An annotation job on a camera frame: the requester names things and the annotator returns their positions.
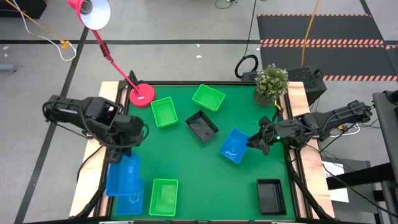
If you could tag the black metal stand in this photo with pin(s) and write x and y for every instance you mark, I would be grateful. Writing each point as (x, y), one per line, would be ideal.
(388, 124)

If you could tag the black hazard-striped floor mat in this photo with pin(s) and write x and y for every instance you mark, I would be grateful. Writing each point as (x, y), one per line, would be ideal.
(326, 28)

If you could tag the black plastic basket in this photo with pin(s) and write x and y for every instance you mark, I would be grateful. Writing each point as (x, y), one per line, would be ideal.
(201, 126)
(271, 196)

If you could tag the white paper sheet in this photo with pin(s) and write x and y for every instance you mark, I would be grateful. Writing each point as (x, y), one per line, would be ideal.
(334, 169)

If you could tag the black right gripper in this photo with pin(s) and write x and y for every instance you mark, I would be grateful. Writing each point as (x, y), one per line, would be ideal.
(278, 132)

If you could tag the blue plastic basket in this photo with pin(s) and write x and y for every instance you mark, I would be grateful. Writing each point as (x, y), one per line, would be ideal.
(133, 203)
(122, 177)
(233, 146)

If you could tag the black floor cabinet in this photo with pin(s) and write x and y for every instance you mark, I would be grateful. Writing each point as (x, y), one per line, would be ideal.
(34, 9)

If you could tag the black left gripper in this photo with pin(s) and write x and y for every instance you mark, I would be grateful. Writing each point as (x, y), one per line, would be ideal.
(129, 132)

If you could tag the grey floor object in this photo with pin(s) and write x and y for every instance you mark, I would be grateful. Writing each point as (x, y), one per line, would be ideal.
(7, 68)

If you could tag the potted plant in ribbed pot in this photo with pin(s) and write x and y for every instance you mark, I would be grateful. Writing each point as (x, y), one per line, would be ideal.
(270, 82)

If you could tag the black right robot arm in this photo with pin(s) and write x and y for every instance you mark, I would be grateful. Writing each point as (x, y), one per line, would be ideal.
(335, 116)

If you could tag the wooden side board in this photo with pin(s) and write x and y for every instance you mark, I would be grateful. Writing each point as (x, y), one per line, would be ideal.
(297, 93)
(107, 90)

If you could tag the black aluminium table frame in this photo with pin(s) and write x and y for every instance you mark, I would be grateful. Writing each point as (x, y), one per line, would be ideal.
(186, 83)

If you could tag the green plastic basket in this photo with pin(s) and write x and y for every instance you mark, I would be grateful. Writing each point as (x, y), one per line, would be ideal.
(163, 111)
(163, 197)
(208, 97)

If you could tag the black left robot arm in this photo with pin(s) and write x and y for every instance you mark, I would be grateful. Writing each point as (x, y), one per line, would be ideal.
(93, 113)

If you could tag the red desk lamp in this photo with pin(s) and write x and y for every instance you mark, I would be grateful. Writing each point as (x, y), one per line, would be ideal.
(142, 96)

